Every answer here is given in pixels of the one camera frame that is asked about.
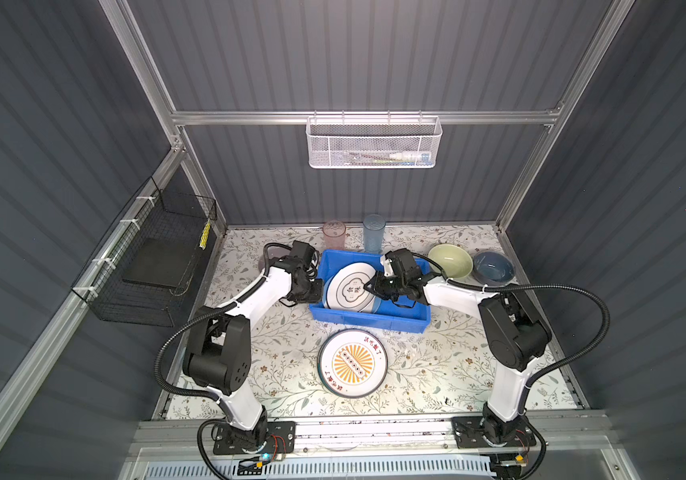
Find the black wire basket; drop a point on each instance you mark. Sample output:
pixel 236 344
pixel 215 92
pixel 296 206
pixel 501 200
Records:
pixel 169 214

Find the white plate blue rim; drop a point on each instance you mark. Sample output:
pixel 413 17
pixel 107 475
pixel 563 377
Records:
pixel 346 290

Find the white wire mesh basket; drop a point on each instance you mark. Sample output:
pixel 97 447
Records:
pixel 330 136

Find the white plate orange sunburst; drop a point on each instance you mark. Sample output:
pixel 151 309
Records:
pixel 352 363

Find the yellow tag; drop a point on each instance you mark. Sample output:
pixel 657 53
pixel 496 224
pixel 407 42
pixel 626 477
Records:
pixel 205 235

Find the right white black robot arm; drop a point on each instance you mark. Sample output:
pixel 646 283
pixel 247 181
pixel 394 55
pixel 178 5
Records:
pixel 516 333

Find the blue plastic bin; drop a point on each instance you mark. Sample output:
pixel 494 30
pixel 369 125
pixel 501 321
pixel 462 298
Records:
pixel 412 319

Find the blue translucent cup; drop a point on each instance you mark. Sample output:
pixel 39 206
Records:
pixel 373 233

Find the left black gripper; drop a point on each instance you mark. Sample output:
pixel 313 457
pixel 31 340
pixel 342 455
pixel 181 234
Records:
pixel 317 294

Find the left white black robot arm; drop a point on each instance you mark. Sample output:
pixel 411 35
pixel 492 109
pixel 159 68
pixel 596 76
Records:
pixel 218 354

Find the black pad in basket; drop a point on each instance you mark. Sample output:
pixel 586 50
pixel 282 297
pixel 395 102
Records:
pixel 159 263

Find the floral table mat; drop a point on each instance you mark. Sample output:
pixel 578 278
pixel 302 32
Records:
pixel 447 369

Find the pink ceramic bowl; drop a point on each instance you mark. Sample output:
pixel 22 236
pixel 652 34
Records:
pixel 271 253

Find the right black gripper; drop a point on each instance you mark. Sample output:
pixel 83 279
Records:
pixel 375 286

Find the dark blue ceramic bowl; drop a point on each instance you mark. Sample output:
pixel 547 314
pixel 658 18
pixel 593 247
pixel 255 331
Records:
pixel 493 268

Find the pens in mesh basket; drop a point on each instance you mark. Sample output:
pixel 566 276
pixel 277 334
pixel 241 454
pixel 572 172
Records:
pixel 405 158

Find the pink translucent cup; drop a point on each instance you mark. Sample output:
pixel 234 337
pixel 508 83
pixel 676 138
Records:
pixel 335 235

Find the green ceramic bowl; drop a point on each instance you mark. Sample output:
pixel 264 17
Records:
pixel 456 262

